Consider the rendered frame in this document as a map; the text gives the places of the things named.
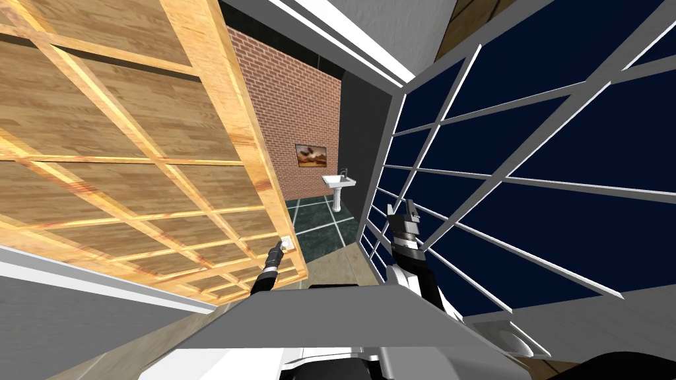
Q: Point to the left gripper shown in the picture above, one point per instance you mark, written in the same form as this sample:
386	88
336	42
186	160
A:
275	258

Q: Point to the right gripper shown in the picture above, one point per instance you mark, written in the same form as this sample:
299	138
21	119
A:
405	228

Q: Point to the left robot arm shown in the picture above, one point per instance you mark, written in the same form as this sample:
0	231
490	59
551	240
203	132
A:
262	282

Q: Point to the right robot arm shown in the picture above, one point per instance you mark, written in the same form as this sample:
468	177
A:
410	256

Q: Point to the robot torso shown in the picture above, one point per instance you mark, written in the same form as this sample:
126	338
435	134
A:
327	322

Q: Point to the large grey-framed dark window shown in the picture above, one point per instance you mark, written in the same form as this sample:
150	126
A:
528	237

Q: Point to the white pedestal sink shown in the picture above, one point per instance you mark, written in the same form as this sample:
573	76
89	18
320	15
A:
338	184

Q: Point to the brown framed wall picture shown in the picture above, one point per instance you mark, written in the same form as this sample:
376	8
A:
311	156

